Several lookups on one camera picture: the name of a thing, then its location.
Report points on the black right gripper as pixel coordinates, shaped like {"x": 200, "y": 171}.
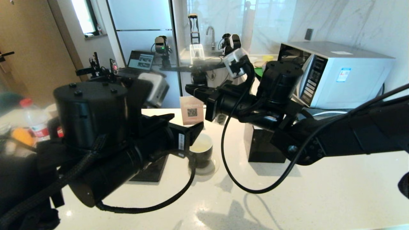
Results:
{"x": 223, "y": 102}

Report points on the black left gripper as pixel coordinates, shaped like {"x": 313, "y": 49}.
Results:
{"x": 179, "y": 140}

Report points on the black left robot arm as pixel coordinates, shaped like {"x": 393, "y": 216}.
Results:
{"x": 89, "y": 143}

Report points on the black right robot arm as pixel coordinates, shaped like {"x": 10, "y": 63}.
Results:
{"x": 335, "y": 137}

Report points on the black mug white inside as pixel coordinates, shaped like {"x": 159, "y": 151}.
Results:
{"x": 201, "y": 150}

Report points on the QR code sign stand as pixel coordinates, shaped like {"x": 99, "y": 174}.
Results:
{"x": 191, "y": 110}

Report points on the clear glass coaster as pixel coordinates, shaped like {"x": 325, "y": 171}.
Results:
{"x": 212, "y": 168}

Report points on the white dish rack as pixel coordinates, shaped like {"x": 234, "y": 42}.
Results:
{"x": 196, "y": 51}

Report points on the black serving tray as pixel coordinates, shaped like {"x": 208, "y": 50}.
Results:
{"x": 153, "y": 171}

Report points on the chrome sink faucet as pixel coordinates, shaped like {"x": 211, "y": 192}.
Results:
{"x": 211, "y": 35}

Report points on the black white robot gripper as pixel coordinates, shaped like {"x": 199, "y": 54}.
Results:
{"x": 231, "y": 41}

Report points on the green mat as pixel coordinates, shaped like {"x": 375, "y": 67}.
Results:
{"x": 258, "y": 72}

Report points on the grey robot gripper green light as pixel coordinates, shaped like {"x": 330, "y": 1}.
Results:
{"x": 161, "y": 48}

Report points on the black tissue box white lid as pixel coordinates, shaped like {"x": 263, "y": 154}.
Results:
{"x": 262, "y": 147}

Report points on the open laptop computer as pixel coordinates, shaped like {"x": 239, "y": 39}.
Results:
{"x": 137, "y": 62}

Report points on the yellow bowl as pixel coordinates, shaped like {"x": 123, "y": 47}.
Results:
{"x": 268, "y": 58}

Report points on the upright red lit device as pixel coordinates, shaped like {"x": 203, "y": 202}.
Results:
{"x": 113, "y": 66}

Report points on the frosted glass door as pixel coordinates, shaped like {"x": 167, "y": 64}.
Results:
{"x": 143, "y": 19}

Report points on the red toy apple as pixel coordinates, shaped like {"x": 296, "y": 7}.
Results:
{"x": 59, "y": 131}

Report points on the bright window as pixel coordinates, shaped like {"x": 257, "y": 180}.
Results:
{"x": 83, "y": 16}

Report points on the brown paper cup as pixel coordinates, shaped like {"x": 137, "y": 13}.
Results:
{"x": 51, "y": 110}

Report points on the silver microwave oven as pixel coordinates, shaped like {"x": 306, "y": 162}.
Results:
{"x": 351, "y": 80}

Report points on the water bottle mountain logo label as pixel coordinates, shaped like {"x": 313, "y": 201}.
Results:
{"x": 35, "y": 121}

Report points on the brown wooden door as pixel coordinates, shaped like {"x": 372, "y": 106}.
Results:
{"x": 32, "y": 48}

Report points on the teal chair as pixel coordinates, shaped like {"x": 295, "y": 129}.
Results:
{"x": 9, "y": 100}

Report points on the black background robot frame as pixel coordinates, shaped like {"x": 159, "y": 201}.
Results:
{"x": 198, "y": 67}

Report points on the dark wall switch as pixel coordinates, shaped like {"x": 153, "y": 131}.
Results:
{"x": 308, "y": 34}

